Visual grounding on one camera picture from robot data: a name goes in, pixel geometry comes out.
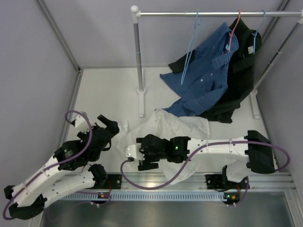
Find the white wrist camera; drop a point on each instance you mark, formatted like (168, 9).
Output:
(81, 122)
(131, 151)

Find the white shirt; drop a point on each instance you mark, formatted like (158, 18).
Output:
(166, 126)

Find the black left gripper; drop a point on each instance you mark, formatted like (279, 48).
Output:
(109, 123)

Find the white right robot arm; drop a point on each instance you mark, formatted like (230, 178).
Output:
(234, 158)

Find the blue hanger right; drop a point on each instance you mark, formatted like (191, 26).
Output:
(257, 31)

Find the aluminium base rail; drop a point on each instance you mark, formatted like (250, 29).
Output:
(277, 182)

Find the silver clothes rack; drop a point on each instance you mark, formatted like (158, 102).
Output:
(136, 14)

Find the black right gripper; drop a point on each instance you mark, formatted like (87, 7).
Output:
(147, 164)

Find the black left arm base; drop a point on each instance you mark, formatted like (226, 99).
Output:
(113, 181)

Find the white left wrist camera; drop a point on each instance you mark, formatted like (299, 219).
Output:
(81, 122)

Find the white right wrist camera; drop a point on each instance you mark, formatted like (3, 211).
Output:
(131, 151)

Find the pink hanger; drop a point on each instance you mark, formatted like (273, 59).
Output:
(233, 30)

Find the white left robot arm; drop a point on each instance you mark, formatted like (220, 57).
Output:
(70, 169)

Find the grey slotted cable duct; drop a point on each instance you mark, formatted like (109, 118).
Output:
(155, 196)

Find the light blue hanger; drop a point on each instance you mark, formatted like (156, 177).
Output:
(190, 48)

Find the blue plaid shirt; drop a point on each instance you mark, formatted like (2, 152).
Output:
(206, 77)

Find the black striped shirt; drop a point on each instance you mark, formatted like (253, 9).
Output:
(240, 77)

